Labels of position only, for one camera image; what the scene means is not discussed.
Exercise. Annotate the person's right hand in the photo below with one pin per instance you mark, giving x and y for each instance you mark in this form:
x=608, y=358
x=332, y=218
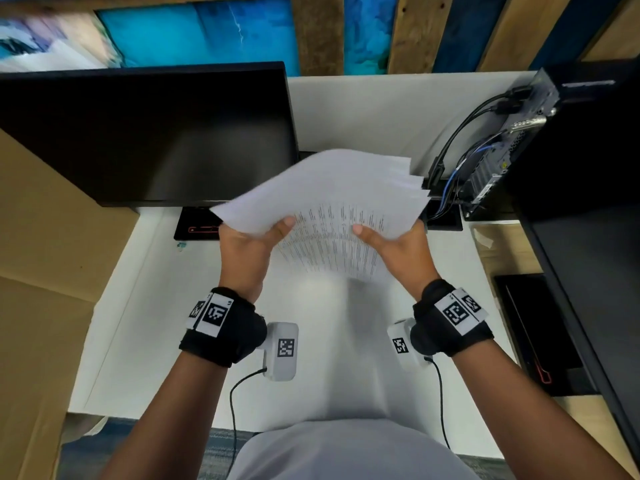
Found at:
x=405, y=259

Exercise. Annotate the person's left hand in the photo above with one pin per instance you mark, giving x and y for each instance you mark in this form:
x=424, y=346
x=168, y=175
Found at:
x=245, y=259

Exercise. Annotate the person's left thumb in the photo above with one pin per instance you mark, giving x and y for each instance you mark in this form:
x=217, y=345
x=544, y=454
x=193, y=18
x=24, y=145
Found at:
x=280, y=232

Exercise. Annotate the person's right thumb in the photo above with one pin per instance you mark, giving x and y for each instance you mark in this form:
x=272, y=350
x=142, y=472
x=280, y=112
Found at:
x=369, y=234

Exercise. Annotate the stack of printed paper sheets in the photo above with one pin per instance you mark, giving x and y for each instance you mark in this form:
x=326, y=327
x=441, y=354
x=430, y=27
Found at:
x=330, y=194

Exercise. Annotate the person's right forearm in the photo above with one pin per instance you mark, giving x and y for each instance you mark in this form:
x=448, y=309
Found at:
x=525, y=409

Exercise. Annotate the person's left forearm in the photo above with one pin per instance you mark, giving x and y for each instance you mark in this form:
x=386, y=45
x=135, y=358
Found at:
x=175, y=414

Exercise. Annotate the black monitor base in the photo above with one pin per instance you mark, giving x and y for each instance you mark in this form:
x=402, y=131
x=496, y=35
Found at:
x=195, y=224

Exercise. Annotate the black left wrist band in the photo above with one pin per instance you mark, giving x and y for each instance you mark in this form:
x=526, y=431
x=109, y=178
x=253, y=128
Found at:
x=230, y=334

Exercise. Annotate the black wrist band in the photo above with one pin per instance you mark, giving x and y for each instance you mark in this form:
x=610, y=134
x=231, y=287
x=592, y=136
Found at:
x=450, y=324
x=230, y=334

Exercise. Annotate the black right wrist band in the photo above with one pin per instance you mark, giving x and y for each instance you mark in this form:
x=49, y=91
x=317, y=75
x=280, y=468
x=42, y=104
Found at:
x=450, y=324

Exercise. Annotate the white table cover sheet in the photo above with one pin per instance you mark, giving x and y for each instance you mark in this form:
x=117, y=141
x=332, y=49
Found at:
x=165, y=319

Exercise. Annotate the black computer monitor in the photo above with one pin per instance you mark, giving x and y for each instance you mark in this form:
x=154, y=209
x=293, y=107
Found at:
x=150, y=139

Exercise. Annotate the black laptop with red trim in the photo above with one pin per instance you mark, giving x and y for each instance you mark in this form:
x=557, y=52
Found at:
x=545, y=334

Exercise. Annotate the person's grey shirt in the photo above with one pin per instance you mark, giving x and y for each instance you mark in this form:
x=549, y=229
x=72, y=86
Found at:
x=350, y=452

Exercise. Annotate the black desktop computer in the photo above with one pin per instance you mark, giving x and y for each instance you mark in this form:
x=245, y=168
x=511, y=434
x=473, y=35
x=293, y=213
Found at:
x=575, y=139

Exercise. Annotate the black shelf unit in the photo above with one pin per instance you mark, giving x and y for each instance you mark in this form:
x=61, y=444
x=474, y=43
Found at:
x=595, y=294

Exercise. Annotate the brown cardboard box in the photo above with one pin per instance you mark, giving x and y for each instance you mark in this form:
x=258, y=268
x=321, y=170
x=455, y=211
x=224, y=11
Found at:
x=45, y=294

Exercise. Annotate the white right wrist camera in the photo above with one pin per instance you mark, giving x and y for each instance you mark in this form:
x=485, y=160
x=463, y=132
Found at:
x=402, y=344

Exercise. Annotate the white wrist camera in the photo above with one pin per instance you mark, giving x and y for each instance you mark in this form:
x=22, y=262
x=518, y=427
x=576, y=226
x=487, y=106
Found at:
x=402, y=344
x=282, y=352

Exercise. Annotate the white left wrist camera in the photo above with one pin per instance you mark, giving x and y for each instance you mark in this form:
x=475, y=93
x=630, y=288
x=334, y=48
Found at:
x=282, y=352

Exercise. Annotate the blue wall painting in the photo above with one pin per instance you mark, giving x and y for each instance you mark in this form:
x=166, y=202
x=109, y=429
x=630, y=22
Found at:
x=200, y=32

